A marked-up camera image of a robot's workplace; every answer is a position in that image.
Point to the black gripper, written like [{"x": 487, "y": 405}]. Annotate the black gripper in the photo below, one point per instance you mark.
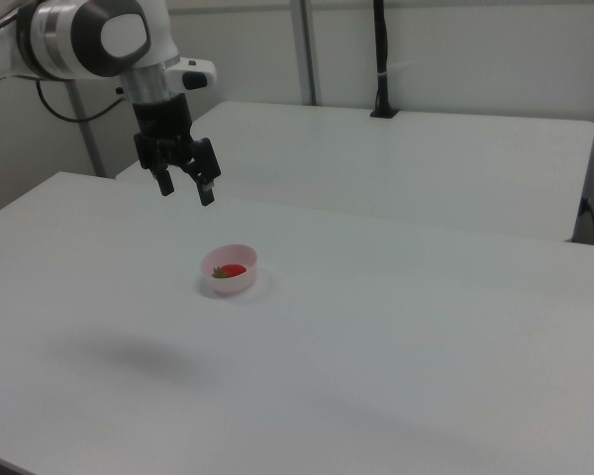
[{"x": 161, "y": 123}]

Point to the red strawberry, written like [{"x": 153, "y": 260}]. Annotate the red strawberry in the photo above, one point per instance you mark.
[{"x": 233, "y": 270}]

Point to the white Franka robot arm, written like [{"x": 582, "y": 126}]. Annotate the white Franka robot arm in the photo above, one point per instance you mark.
[{"x": 69, "y": 39}]

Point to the pink plastic bowl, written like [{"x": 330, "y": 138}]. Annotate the pink plastic bowl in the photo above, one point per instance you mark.
[{"x": 237, "y": 285}]

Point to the white side table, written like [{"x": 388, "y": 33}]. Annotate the white side table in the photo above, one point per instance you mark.
[{"x": 376, "y": 163}]

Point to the black pole stand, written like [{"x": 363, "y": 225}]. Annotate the black pole stand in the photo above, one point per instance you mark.
[{"x": 382, "y": 49}]

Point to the grey partition post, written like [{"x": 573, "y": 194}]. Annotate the grey partition post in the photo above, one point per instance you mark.
[{"x": 307, "y": 49}]

